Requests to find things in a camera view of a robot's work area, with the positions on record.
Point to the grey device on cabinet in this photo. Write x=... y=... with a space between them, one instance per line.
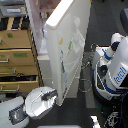
x=13 y=11

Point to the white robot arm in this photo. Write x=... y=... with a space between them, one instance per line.
x=15 y=113

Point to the white blue parked robot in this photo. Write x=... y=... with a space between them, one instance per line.
x=110 y=66

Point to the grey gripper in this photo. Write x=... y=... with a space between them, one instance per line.
x=45 y=96

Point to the wooden drawer cabinet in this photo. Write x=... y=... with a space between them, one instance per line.
x=19 y=68

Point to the white refrigerator body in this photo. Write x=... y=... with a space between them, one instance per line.
x=39 y=11

